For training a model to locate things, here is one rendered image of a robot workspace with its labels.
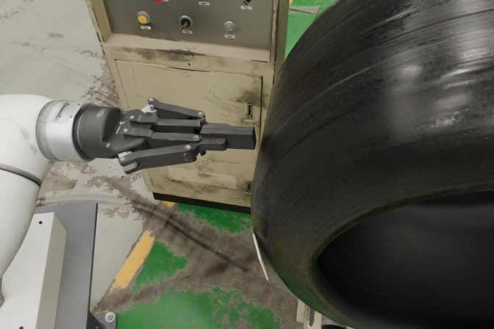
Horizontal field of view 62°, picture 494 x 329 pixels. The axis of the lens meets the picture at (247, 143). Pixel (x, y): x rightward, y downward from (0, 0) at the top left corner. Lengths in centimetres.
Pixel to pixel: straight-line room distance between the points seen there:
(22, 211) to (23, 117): 13
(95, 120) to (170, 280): 130
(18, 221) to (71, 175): 161
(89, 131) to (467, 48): 45
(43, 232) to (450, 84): 99
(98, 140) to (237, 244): 134
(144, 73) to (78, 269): 62
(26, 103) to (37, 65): 231
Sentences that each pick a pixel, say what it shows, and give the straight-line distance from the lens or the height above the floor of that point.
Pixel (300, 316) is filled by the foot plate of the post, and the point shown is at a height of 1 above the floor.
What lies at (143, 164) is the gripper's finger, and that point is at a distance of 56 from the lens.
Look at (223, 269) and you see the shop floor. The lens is 181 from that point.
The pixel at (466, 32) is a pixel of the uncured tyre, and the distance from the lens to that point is 39.
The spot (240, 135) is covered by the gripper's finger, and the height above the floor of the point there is 126.
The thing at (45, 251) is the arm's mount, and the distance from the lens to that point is 112.
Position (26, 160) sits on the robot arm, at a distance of 64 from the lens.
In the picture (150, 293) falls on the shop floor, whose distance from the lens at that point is 181.
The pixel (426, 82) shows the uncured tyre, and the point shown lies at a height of 144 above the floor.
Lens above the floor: 166
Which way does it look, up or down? 49 degrees down
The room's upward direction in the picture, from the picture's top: straight up
